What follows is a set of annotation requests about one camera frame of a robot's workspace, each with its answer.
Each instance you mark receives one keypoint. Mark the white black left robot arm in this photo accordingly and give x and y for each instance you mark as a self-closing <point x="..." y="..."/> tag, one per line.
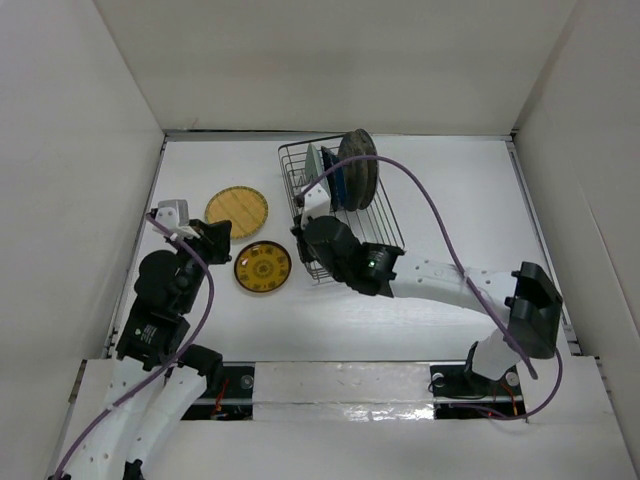
<point x="158" y="369"/>

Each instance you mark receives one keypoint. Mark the grey deer pattern plate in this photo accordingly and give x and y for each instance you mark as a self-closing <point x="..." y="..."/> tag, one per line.
<point x="354" y="144"/>

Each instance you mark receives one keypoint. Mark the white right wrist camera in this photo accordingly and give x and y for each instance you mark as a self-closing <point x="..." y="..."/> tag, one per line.
<point x="314" y="204"/>

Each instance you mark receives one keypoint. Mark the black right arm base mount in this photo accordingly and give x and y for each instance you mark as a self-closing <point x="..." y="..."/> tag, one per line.
<point x="454" y="381"/>

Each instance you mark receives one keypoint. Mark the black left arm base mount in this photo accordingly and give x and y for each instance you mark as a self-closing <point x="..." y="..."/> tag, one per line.
<point x="231" y="397"/>

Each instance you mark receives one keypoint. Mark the round woven bamboo tray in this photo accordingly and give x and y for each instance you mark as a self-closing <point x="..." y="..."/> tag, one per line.
<point x="245" y="207"/>

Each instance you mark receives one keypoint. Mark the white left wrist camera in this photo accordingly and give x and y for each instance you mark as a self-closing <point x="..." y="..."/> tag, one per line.
<point x="171" y="218"/>

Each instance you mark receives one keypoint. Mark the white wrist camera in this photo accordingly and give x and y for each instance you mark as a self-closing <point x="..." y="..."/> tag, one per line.
<point x="171" y="218"/>
<point x="314" y="204"/>

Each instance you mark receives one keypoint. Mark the light teal berry plate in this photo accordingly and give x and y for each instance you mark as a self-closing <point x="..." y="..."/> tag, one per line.
<point x="314" y="165"/>

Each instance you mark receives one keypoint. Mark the yellow plate brown rim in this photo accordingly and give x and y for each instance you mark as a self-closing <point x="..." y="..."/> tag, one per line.
<point x="262" y="267"/>

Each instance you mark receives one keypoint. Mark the grey wire dish rack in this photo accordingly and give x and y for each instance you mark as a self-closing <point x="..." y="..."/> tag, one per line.
<point x="375" y="224"/>

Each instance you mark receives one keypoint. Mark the dark blue leaf plate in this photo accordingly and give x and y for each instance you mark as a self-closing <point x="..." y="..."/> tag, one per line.
<point x="335" y="180"/>

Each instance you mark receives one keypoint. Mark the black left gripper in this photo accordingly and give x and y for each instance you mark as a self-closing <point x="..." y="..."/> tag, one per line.
<point x="219" y="234"/>

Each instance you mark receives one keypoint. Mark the blue floral white plate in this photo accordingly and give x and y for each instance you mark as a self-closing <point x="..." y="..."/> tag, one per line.
<point x="368" y="179"/>

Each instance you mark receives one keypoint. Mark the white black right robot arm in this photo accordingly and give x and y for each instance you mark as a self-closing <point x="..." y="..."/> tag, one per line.
<point x="524" y="304"/>

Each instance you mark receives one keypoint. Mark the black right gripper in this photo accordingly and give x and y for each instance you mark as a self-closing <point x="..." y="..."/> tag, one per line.
<point x="298" y="226"/>

